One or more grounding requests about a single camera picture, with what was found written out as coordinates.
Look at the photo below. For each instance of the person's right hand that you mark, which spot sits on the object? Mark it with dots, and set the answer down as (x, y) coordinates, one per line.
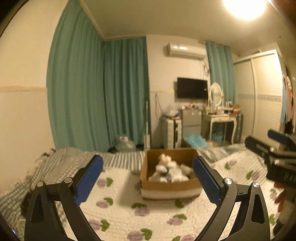
(280, 198)

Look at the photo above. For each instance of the teal curtain left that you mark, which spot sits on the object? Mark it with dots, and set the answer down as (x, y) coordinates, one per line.
(97, 89)

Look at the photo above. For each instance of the white floral quilt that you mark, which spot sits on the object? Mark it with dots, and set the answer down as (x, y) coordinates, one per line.
(116, 210)

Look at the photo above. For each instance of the white sock green trim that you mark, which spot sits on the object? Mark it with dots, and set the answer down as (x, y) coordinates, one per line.
(161, 174)

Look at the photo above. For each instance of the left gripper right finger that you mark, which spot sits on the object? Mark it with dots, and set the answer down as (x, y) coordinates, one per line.
(251, 222)

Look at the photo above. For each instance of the white air conditioner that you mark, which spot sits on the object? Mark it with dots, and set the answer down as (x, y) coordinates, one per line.
(186, 51)

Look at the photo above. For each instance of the teal curtain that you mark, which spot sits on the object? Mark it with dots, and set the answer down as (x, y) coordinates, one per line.
(97, 89)
(222, 69)

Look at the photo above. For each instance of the blue plastic bags pile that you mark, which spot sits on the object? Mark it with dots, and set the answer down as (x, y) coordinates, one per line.
(197, 141)

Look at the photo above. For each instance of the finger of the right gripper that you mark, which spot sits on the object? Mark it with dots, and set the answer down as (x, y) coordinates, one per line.
(283, 138)
(262, 149)

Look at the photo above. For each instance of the white suitcase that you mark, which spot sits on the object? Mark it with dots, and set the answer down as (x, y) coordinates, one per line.
(171, 133)

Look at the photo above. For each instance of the black wall television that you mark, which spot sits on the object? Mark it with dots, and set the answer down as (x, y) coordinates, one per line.
(192, 88)

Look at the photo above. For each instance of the white cloth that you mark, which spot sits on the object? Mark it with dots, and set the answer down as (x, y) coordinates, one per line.
(187, 171)

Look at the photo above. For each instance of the brown cardboard box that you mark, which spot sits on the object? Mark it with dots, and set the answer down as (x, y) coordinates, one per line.
(167, 191)

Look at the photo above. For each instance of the cream cloth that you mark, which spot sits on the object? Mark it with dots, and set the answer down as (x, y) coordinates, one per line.
(164, 159)

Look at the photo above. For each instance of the grey small fridge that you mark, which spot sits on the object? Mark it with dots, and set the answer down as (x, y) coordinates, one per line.
(191, 122)

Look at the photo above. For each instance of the white dressing table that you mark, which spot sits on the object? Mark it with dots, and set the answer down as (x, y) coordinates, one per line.
(217, 127)

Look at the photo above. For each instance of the white oval vanity mirror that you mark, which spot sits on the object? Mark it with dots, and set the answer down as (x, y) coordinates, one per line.
(215, 96)

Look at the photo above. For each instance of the hanging clothes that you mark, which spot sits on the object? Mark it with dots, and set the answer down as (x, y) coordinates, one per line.
(288, 105)

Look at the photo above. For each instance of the ceiling lamp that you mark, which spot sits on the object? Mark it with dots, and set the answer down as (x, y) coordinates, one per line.
(246, 10)

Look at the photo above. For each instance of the white wardrobe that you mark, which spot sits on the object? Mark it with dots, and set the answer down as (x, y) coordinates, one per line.
(258, 81)

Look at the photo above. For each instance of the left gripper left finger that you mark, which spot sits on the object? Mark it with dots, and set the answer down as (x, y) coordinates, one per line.
(43, 220)

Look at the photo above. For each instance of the grey checked blanket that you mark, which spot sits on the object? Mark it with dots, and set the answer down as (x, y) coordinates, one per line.
(66, 162)

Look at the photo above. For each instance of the teal curtain right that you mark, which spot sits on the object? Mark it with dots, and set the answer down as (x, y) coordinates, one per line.
(222, 69)

